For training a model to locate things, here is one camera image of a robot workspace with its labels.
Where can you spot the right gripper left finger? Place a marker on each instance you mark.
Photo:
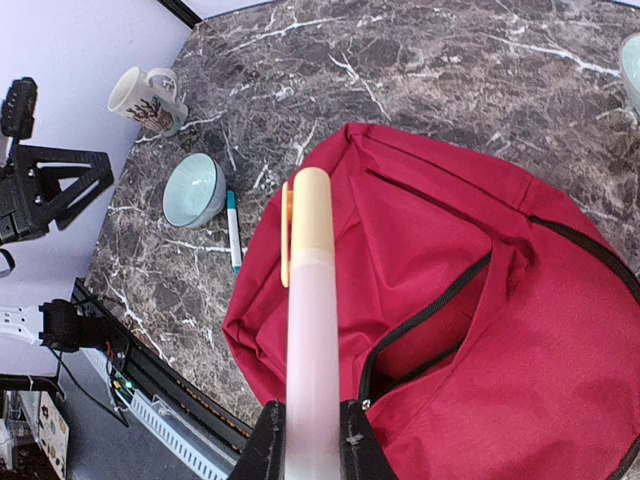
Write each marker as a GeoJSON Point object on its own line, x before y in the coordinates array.
{"type": "Point", "coordinates": [263, 455]}

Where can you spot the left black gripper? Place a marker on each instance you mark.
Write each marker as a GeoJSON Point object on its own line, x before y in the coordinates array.
{"type": "Point", "coordinates": [65, 181]}

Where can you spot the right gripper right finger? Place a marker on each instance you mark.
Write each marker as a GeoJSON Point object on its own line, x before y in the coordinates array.
{"type": "Point", "coordinates": [362, 457]}

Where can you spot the teal capped white marker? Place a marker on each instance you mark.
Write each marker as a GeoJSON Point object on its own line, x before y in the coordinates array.
{"type": "Point", "coordinates": [233, 231]}

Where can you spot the red student backpack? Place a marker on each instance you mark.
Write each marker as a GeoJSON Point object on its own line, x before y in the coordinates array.
{"type": "Point", "coordinates": [485, 326]}

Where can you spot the pale yellow highlighter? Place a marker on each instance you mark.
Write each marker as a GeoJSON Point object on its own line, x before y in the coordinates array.
{"type": "Point", "coordinates": [308, 272]}

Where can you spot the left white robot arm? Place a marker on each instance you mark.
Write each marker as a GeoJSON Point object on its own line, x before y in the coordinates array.
{"type": "Point", "coordinates": [56, 324]}

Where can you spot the cream patterned mug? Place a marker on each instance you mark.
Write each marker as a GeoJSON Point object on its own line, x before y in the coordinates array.
{"type": "Point", "coordinates": [149, 99]}

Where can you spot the celadon bowl near left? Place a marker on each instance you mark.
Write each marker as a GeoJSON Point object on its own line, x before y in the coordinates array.
{"type": "Point", "coordinates": [195, 192]}

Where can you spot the celadon bowl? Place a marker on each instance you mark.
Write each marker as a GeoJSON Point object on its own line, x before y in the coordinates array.
{"type": "Point", "coordinates": [195, 192]}
{"type": "Point", "coordinates": [629, 57]}

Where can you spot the celadon bowl far right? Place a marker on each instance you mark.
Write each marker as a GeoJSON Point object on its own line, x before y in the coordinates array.
{"type": "Point", "coordinates": [629, 57]}

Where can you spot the white slotted cable duct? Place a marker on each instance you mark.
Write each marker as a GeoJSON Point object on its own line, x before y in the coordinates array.
{"type": "Point", "coordinates": [199, 452]}

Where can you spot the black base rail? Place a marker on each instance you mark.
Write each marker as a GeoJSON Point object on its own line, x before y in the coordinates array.
{"type": "Point", "coordinates": [139, 364]}

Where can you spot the left black frame post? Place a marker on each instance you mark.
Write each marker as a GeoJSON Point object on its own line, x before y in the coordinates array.
{"type": "Point", "coordinates": [182, 12]}

